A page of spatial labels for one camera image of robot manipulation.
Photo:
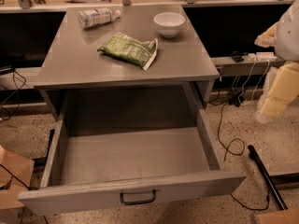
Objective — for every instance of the grey top drawer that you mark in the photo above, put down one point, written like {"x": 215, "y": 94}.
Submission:
{"x": 129, "y": 140}

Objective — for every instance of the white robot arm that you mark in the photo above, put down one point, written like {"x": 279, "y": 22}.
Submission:
{"x": 281, "y": 85}

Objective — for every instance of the grey drawer cabinet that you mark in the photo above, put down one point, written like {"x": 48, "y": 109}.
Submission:
{"x": 73, "y": 61}

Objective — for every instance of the green snack bag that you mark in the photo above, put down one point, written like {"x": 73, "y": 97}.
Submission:
{"x": 124, "y": 47}

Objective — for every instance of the white ceramic bowl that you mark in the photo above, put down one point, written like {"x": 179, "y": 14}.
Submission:
{"x": 168, "y": 24}

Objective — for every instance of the black remote device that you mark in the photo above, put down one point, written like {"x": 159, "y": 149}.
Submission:
{"x": 237, "y": 57}

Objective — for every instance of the white plastic bottle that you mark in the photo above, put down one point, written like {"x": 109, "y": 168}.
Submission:
{"x": 97, "y": 16}

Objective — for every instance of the black metal floor bar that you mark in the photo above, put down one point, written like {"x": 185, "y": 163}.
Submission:
{"x": 267, "y": 178}

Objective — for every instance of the white power strip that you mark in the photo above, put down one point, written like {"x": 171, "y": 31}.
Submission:
{"x": 263, "y": 56}

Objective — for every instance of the brown cardboard box left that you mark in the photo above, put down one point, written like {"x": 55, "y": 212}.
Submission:
{"x": 15, "y": 177}

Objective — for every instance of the brown cardboard box corner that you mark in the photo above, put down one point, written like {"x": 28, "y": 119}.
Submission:
{"x": 290, "y": 216}

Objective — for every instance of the black top drawer handle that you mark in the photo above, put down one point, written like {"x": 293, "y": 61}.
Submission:
{"x": 138, "y": 198}

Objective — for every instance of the black cabinet floor rail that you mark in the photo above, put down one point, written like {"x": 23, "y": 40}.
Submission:
{"x": 52, "y": 131}

